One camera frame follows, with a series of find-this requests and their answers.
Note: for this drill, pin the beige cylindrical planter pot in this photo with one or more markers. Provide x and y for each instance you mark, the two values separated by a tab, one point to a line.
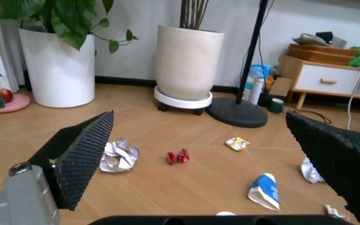
187	61

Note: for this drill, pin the flattened blue white carton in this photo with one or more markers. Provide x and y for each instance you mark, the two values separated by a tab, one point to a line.
266	191

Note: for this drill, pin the grey cloth bundle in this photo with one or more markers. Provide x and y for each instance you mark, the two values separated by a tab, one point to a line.
319	38

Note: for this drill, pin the pink round tray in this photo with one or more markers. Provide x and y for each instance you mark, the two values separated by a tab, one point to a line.
14	104

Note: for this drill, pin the blue white package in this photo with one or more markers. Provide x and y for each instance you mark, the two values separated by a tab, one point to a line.
259	71

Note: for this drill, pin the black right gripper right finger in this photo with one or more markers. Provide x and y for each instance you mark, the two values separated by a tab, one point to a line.
339	159

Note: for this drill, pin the small red white wrapper scrap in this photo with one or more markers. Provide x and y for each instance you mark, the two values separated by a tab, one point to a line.
334	212

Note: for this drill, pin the green leafy houseplant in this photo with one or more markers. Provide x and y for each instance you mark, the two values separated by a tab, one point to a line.
64	21

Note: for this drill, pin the wooden cabinet with white drawer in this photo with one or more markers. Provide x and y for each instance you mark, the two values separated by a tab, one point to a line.
330	79

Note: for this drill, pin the small white round object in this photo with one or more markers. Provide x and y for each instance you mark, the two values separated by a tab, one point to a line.
225	213

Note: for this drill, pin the dark green mug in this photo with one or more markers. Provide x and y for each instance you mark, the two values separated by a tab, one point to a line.
276	105

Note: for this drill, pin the brown cardboard box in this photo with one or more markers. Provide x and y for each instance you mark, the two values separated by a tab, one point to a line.
281	86

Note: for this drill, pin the thin brown plant stems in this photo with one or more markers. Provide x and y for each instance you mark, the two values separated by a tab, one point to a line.
193	14

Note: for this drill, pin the black floor lamp pole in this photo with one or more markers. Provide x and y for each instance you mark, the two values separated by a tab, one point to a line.
252	51

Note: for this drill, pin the crumpled yellow white wrapper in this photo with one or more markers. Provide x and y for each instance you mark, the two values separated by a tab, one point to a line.
237	143

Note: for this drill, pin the white tapered planter pot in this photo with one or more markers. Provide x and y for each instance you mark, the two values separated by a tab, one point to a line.
58	70

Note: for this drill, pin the crumpled red foil wrapper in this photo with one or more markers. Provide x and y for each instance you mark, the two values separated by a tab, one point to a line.
178	157

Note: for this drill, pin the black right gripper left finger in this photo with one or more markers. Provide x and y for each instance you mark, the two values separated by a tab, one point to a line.
80	154

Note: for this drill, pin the red apple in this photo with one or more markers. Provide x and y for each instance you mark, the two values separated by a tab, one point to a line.
6	95

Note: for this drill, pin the small crumpled white paper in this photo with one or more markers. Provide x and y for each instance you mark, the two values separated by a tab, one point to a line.
310	172

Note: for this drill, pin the black round lamp base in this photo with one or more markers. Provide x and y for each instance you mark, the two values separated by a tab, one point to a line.
236	112

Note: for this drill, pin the white wheeled plant stand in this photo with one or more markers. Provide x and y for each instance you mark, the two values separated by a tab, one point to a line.
183	102

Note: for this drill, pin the white cylindrical bottle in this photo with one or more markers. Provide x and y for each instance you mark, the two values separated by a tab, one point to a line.
256	90

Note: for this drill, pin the large crumpled white paper ball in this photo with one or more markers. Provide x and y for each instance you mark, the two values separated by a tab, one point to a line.
119	155

